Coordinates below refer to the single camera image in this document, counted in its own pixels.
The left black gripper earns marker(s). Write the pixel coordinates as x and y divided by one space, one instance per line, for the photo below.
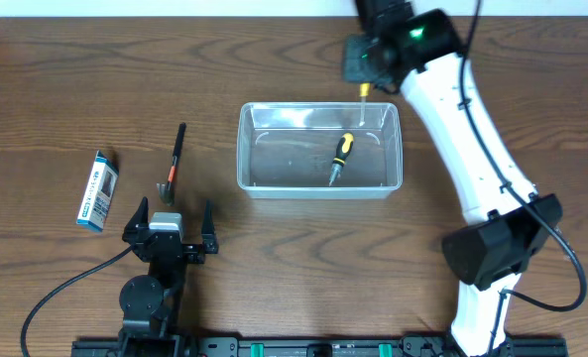
208 246

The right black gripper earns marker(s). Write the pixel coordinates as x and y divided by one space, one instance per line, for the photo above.
351 71

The black slim screwdriver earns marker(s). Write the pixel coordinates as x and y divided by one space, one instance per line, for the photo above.
364 90

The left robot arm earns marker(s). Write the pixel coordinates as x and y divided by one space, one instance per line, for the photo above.
151 302

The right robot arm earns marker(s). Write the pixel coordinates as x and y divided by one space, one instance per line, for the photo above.
422 58

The clear plastic container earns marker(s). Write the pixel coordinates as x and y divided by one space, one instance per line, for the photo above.
285 150

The small black claw hammer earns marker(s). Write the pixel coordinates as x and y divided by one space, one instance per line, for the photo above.
167 190

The white and blue box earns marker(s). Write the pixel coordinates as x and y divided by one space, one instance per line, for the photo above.
96 201

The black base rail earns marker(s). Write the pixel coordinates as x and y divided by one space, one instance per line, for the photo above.
273 348

